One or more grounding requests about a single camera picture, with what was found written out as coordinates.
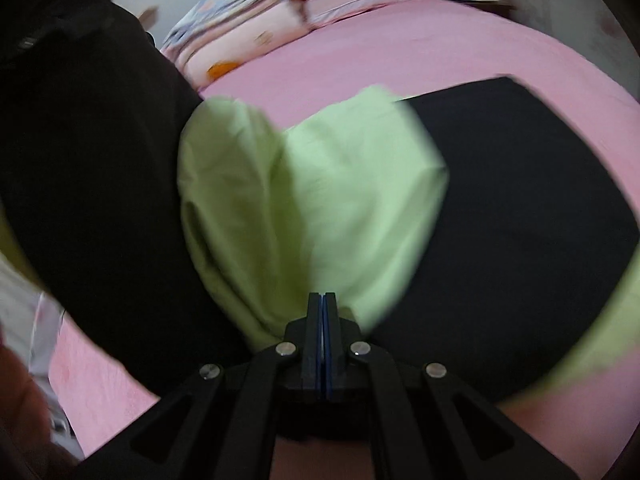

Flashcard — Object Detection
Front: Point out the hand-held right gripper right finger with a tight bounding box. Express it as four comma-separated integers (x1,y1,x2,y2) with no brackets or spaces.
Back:
324,292,581,480

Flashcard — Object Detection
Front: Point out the floral folded quilt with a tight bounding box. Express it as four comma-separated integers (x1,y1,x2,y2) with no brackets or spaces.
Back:
162,0,296,51

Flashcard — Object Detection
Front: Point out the pink pillow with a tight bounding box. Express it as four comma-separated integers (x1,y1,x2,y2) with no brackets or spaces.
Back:
302,0,428,31

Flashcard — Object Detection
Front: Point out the white cloth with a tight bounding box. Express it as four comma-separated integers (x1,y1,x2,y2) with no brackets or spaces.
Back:
0,255,68,441

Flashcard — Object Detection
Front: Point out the green and black hooded jacket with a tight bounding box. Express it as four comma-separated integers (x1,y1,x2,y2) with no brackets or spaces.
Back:
0,0,640,406

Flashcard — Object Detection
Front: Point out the pink folded quilt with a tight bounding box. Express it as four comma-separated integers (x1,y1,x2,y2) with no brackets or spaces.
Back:
172,0,313,88

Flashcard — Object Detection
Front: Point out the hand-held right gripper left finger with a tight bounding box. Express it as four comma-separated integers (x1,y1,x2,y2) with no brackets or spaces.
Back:
75,292,326,480

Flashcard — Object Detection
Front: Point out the bed with pink sheet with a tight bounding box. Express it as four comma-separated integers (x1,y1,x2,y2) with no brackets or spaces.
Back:
47,0,640,480

